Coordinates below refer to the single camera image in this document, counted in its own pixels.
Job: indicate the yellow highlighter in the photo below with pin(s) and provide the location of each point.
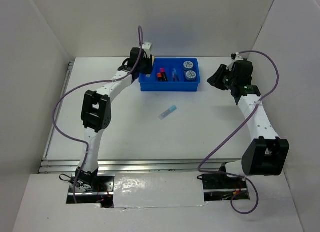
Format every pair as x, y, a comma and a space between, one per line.
149, 66

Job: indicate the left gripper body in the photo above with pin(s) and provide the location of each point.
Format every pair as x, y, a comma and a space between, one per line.
146, 66

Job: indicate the pink highlighter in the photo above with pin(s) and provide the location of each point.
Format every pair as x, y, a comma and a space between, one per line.
163, 74

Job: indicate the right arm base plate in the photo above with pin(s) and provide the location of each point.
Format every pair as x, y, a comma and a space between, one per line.
218, 187

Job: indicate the orange highlighter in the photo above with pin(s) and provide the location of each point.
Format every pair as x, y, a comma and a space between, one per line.
159, 77

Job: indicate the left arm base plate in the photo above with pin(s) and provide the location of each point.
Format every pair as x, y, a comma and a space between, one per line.
102, 193

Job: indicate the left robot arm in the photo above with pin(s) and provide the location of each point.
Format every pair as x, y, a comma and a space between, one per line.
96, 111

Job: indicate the blue gel pen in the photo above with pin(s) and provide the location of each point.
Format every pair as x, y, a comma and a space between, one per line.
176, 75

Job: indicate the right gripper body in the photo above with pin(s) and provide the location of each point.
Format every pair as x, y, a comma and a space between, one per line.
233, 79

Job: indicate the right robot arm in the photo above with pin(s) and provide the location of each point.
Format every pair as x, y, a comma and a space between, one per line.
267, 152

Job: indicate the light blue highlighter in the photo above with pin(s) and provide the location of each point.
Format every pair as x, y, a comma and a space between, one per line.
167, 112

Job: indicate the white foil sheet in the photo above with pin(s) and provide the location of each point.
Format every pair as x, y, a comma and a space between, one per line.
157, 190

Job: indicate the blue plastic divided bin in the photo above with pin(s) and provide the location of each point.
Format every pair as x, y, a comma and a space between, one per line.
152, 84

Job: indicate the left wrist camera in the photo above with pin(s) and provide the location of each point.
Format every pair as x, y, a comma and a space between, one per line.
147, 46

